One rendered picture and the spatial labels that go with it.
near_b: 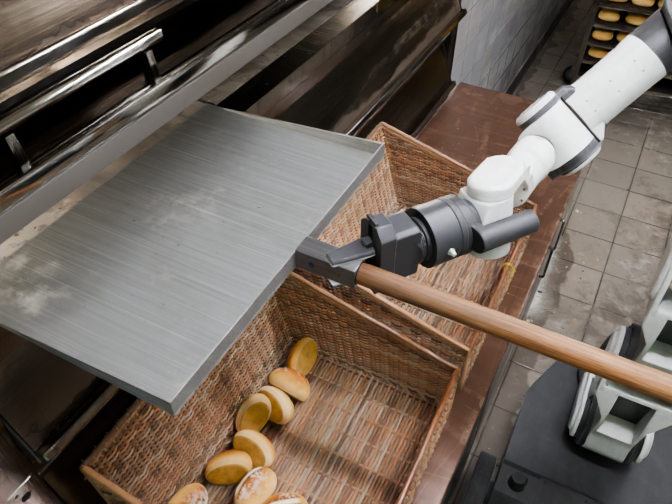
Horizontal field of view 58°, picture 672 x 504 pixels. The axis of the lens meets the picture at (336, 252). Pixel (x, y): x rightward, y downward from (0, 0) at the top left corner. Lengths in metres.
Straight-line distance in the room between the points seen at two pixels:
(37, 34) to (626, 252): 2.44
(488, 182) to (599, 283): 1.80
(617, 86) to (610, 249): 1.74
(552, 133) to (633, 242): 1.84
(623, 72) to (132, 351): 0.85
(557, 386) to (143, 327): 1.49
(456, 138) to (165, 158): 1.34
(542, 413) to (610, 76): 1.13
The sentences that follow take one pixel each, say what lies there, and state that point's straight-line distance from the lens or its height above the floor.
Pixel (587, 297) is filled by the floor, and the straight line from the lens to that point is 2.57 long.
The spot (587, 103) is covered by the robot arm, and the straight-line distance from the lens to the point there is 1.12.
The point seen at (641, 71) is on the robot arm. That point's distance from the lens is 1.13.
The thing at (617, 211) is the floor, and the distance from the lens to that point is 3.02.
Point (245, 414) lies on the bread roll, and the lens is 1.32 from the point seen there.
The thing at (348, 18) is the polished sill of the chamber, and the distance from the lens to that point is 1.51.
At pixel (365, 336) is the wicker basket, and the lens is 1.35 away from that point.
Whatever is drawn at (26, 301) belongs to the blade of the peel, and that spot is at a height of 1.18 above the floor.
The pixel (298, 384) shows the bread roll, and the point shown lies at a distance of 1.36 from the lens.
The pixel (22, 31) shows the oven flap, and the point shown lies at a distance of 0.78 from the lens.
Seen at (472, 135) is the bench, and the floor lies 0.58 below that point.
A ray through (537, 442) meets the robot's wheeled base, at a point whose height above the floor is 0.17.
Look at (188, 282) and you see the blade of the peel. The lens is 0.83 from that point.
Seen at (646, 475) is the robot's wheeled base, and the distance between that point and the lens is 1.98.
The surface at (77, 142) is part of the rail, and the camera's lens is 0.67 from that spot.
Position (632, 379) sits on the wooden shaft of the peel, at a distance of 0.76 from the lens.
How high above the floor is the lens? 1.77
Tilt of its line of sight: 44 degrees down
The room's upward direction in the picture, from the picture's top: straight up
